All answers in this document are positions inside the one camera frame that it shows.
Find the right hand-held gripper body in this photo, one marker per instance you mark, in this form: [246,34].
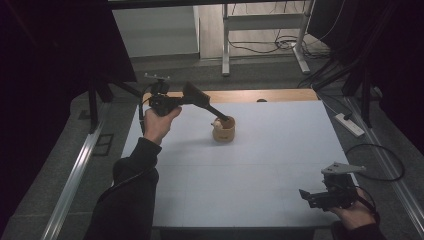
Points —
[335,196]

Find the dark curtain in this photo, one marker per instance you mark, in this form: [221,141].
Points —
[40,83]
[393,50]

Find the aluminium rail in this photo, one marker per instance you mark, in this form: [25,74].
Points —
[71,190]
[393,173]

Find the person's right hand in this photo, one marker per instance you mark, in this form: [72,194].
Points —
[353,215]

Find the tan wooden cup with figurine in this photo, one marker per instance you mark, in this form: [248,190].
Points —
[224,133]

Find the black plug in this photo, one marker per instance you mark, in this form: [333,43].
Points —
[347,116]

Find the small dark knob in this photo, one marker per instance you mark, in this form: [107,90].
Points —
[261,100]

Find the white desk frame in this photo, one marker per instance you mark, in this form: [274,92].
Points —
[263,21]

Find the white table mat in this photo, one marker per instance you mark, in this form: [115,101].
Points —
[250,173]

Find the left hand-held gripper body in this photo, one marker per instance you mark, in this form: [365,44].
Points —
[161,101]

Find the white power strip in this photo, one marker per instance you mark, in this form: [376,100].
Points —
[350,125]

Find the person's left hand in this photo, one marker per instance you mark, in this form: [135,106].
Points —
[159,126]

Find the black metal stand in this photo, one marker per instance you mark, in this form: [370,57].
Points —
[366,100]
[94,106]

